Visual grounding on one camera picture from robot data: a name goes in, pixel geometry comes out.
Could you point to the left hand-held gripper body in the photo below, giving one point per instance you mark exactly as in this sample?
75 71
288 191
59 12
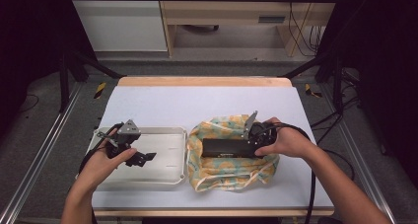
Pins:
126 135

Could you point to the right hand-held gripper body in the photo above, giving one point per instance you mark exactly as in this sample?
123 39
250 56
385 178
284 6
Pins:
263 136

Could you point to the white plastic tray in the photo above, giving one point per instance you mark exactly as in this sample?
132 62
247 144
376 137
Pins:
157 158

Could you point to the black rectangular box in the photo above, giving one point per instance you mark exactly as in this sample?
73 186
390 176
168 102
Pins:
226 147

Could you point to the fruit-print cloth bag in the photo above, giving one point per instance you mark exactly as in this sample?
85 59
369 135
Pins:
226 171

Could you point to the person's right hand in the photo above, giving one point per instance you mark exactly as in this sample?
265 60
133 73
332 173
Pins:
289 141

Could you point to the person's left hand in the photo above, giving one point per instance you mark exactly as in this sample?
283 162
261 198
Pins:
102 166

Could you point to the yellow-black tape piece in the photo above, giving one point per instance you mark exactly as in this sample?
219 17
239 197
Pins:
311 90
100 90

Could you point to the black metal stand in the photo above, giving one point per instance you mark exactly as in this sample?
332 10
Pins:
70 72
328 66

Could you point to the white cabinet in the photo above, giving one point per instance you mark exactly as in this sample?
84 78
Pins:
121 23

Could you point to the light wooden desk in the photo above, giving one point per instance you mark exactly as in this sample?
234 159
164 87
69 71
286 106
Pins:
230 16

